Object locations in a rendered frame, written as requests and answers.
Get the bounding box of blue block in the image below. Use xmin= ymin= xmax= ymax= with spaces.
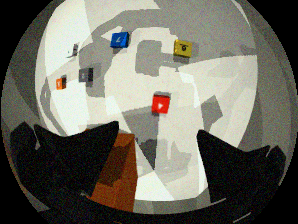
xmin=110 ymin=32 xmax=130 ymax=48

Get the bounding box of olive yellow block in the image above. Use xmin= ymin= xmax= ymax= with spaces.
xmin=173 ymin=39 xmax=192 ymax=59

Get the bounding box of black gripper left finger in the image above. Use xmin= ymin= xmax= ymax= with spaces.
xmin=33 ymin=121 xmax=120 ymax=197

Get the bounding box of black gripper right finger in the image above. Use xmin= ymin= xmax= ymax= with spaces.
xmin=196 ymin=129 xmax=271 ymax=202

